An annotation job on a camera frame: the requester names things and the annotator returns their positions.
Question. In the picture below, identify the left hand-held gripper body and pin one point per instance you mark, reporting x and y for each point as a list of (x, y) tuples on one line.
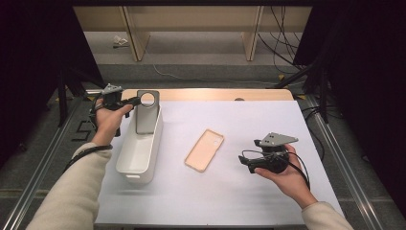
[(112, 97)]

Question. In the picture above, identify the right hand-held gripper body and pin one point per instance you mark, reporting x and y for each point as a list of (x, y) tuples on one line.
[(276, 159)]

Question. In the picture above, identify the beige phone case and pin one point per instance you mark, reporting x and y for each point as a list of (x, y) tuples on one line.
[(204, 150)]

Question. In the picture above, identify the white plastic bin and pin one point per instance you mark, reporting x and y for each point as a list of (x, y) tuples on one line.
[(137, 159)]

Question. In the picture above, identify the person's right hand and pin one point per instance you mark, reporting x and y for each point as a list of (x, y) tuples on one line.
[(287, 183)]

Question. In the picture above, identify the person's left hand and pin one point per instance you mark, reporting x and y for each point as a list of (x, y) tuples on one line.
[(107, 124)]

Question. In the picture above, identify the white table sheet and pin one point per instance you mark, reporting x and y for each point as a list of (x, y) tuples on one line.
[(223, 191)]

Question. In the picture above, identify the dark table grommet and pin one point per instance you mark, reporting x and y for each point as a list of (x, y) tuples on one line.
[(239, 99)]

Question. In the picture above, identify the black metal stand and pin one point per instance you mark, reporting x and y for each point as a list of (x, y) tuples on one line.
[(324, 96), (62, 102)]

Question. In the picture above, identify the crumpled white paper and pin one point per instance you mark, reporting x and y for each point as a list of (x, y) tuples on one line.
[(119, 41)]

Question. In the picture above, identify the dark curtain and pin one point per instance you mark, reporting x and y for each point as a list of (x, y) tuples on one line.
[(367, 80), (32, 64)]

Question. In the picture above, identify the beige wooden desk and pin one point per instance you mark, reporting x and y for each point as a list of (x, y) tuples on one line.
[(191, 19)]

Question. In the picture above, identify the metal floor rail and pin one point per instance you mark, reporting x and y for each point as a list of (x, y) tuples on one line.
[(38, 182), (350, 179)]

